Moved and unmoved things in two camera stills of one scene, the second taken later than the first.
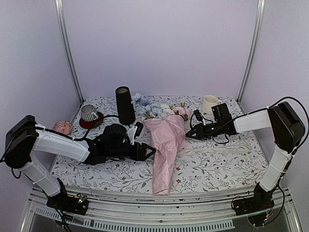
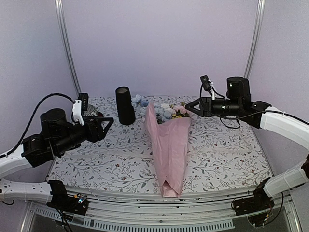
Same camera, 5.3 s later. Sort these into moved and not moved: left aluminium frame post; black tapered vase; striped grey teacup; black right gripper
Moved: black right gripper
Not moved: black tapered vase; striped grey teacup; left aluminium frame post
